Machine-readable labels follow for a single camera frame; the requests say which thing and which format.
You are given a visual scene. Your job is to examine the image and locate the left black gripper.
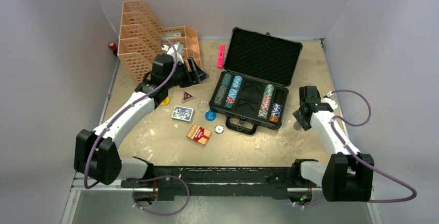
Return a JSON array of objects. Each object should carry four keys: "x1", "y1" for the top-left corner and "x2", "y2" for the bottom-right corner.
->
[{"x1": 165, "y1": 57, "x2": 208, "y2": 89}]

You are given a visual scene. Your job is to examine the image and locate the blue playing card deck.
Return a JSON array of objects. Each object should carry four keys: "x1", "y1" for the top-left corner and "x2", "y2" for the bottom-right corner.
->
[{"x1": 171, "y1": 106, "x2": 194, "y2": 122}]

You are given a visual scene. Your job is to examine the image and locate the red playing card deck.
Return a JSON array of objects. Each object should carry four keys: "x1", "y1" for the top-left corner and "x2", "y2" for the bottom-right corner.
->
[{"x1": 186, "y1": 124, "x2": 212, "y2": 146}]

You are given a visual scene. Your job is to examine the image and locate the black poker chip case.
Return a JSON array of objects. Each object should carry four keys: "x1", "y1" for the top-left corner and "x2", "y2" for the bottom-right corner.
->
[{"x1": 209, "y1": 27, "x2": 303, "y2": 135}]

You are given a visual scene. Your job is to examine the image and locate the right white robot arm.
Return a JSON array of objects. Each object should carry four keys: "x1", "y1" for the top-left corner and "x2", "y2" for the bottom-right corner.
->
[{"x1": 290, "y1": 86, "x2": 374, "y2": 202}]

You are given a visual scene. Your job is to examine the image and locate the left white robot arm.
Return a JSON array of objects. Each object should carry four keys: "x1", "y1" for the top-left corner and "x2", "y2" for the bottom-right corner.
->
[{"x1": 74, "y1": 54, "x2": 209, "y2": 189}]

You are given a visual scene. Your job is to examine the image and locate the red triangular dealer token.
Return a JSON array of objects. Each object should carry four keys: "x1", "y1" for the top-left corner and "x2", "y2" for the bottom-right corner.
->
[{"x1": 182, "y1": 91, "x2": 196, "y2": 103}]

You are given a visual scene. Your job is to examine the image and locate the pink marker pen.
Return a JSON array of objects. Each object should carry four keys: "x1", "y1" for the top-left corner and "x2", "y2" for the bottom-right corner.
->
[{"x1": 217, "y1": 44, "x2": 225, "y2": 69}]

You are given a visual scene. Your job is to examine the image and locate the green poker chip row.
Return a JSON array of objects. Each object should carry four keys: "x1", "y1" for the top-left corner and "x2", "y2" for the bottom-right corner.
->
[{"x1": 214, "y1": 73, "x2": 232, "y2": 105}]

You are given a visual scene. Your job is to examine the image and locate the clear round disc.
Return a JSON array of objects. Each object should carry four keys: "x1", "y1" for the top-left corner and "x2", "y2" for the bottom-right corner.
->
[{"x1": 197, "y1": 101, "x2": 210, "y2": 113}]

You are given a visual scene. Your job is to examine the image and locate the blue orange chip row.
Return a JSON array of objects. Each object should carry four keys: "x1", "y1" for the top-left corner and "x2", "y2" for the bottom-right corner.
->
[{"x1": 269, "y1": 103, "x2": 283, "y2": 123}]

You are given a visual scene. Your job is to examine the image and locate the blue red chip row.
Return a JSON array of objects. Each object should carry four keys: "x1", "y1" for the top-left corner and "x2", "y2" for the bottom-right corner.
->
[{"x1": 224, "y1": 76, "x2": 243, "y2": 109}]

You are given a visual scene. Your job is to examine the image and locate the blue round button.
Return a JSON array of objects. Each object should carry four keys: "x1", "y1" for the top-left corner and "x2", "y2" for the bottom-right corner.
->
[{"x1": 205, "y1": 111, "x2": 216, "y2": 121}]

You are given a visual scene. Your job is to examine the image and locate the yellow round button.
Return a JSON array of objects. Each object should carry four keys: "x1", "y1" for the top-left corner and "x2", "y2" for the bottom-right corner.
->
[{"x1": 160, "y1": 97, "x2": 170, "y2": 106}]

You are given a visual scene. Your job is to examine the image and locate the white poker chip flat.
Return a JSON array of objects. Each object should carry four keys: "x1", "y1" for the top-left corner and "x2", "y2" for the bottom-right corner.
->
[{"x1": 214, "y1": 125, "x2": 224, "y2": 134}]

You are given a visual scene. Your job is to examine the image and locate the orange plastic file organizer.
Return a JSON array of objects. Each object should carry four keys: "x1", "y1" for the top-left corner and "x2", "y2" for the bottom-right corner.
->
[{"x1": 118, "y1": 0, "x2": 202, "y2": 84}]

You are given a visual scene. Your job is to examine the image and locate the red emergency button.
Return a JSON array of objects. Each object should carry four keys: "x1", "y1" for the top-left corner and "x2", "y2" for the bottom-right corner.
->
[{"x1": 108, "y1": 42, "x2": 118, "y2": 53}]

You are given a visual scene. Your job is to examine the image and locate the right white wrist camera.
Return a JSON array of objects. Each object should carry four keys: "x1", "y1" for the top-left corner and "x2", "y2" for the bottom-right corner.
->
[{"x1": 321, "y1": 92, "x2": 339, "y2": 110}]

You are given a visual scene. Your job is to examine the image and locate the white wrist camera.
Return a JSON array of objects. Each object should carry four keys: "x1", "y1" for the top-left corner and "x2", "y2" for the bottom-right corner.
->
[
  {"x1": 321, "y1": 92, "x2": 339, "y2": 110},
  {"x1": 162, "y1": 42, "x2": 184, "y2": 63}
]

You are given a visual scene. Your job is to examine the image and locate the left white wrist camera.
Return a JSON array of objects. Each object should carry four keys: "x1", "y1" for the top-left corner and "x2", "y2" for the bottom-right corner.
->
[{"x1": 162, "y1": 42, "x2": 184, "y2": 63}]

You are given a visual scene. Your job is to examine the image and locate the black metal base rail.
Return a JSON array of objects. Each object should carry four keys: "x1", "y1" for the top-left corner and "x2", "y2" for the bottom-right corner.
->
[{"x1": 121, "y1": 166, "x2": 319, "y2": 201}]

